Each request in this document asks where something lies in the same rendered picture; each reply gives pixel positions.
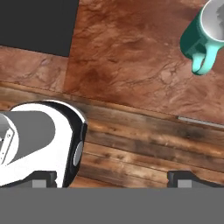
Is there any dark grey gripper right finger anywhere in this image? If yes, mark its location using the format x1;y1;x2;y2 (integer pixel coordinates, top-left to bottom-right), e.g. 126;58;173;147
167;170;224;189

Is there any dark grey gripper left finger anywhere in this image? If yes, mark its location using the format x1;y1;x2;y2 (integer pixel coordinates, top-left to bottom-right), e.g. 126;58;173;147
12;171;58;189

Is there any teal mug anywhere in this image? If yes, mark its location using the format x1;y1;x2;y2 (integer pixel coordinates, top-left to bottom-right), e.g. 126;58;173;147
178;0;224;77

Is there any white and black round thing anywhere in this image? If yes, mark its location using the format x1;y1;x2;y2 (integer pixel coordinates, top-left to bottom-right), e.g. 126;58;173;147
0;99;88;189

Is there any wooden cupboard front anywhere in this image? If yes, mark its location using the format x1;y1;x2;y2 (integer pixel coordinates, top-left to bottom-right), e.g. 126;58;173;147
0;80;224;189

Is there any black hob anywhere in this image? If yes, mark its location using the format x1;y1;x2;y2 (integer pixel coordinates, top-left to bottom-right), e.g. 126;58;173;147
0;0;81;58

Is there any grey metal cupboard handle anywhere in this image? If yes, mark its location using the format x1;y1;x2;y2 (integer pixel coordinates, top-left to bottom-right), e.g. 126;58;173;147
177;115;224;130

